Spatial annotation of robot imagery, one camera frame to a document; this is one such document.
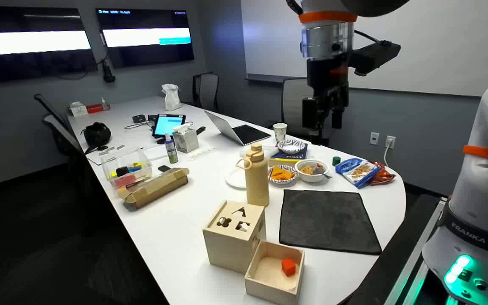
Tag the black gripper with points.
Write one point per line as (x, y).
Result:
(326, 83)

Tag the grey towel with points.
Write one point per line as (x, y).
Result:
(330, 221)

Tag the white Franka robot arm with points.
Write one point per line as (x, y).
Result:
(482, 188)

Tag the grey office chair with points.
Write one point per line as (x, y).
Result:
(64, 137)
(293, 108)
(206, 91)

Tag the blue patterned paper bowl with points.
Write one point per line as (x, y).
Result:
(293, 149)

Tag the small green cap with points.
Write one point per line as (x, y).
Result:
(337, 162)

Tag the white paper coffee cup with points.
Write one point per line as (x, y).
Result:
(281, 135)

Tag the white bowl of cereal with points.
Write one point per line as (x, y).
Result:
(311, 171)

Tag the metal spoon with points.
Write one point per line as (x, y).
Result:
(326, 176)

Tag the blue snack bag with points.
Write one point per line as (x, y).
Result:
(357, 172)

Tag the bowl of orange chips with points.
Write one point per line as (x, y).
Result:
(282, 176)

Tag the open laptop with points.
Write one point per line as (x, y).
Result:
(247, 135)

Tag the red snack bag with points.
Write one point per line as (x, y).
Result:
(386, 176)

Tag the beige water bottle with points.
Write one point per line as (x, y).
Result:
(257, 181)

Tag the round white plate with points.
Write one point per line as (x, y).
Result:
(237, 182)

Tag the white whiteboard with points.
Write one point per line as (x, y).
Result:
(437, 45)

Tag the white carton box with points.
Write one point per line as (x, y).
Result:
(186, 140)

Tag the wooden shape sorter box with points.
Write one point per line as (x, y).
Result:
(233, 238)

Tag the white plastic bag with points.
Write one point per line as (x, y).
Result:
(171, 98)

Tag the orange block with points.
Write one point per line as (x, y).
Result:
(289, 267)

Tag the tablet with blue screen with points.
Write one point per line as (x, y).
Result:
(169, 125)

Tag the small spray bottle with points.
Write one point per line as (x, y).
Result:
(172, 152)

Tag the small black phone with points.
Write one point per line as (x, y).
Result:
(165, 169)

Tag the open wooden tray box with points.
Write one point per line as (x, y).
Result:
(271, 282)

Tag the small black device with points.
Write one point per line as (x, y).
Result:
(140, 120)

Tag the clear plastic container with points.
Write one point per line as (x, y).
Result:
(127, 171)

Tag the white paper sheet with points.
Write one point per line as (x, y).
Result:
(106, 155)

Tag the red flat box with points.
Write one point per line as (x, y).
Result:
(96, 108)

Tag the white tissue box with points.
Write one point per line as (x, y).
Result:
(79, 110)

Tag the white wall outlet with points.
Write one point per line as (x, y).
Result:
(376, 138)
(391, 142)

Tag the wall display screen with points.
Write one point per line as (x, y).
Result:
(30, 45)
(145, 37)

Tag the black wall webcam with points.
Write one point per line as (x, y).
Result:
(108, 71)

